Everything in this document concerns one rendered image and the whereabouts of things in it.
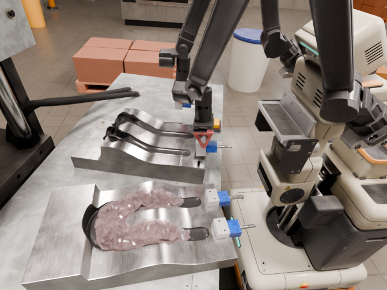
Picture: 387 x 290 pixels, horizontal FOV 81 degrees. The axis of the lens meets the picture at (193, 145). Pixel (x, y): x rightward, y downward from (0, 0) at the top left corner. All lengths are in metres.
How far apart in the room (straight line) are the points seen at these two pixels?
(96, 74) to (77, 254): 2.61
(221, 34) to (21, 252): 0.76
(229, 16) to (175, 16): 5.70
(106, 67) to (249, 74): 1.82
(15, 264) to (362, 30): 1.06
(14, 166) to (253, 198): 1.26
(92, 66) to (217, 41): 2.61
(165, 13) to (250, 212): 5.32
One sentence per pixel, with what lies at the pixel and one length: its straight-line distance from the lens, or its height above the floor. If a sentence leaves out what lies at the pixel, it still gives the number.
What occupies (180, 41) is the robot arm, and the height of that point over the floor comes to 1.22.
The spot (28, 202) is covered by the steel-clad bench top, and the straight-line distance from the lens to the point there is 0.94.
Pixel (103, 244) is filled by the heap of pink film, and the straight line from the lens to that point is 0.68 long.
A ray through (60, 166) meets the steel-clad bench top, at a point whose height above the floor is 0.80.
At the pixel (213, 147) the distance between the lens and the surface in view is 0.80.
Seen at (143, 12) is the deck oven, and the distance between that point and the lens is 6.18.
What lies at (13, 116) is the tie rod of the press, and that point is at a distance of 1.11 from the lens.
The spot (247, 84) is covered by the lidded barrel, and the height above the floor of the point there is 0.13.
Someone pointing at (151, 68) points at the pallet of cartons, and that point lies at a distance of 2.89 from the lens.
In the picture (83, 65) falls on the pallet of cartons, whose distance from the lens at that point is 3.09.
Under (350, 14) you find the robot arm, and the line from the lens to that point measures 0.48.
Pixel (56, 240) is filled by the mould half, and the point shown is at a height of 0.91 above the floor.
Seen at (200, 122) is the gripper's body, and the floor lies 1.05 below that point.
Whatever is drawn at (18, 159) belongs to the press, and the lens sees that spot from 1.15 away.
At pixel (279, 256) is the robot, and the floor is 0.28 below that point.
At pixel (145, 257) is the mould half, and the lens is 0.63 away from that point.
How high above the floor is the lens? 1.47
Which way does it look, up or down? 40 degrees down
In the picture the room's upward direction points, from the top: 6 degrees clockwise
